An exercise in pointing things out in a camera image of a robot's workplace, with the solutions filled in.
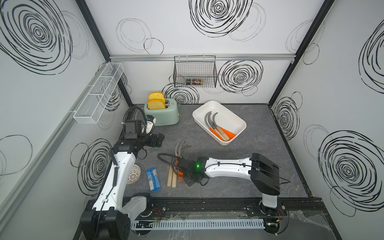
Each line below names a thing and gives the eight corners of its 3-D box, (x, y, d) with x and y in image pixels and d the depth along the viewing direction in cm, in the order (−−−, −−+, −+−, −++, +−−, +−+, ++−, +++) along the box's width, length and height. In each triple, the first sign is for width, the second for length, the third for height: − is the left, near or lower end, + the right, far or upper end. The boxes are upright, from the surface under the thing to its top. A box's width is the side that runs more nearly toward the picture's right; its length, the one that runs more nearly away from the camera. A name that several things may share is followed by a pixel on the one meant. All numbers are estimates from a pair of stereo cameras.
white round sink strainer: (128, 185, 83) (124, 182, 79) (133, 167, 89) (130, 164, 86) (140, 185, 83) (137, 182, 79) (144, 167, 89) (142, 164, 86)
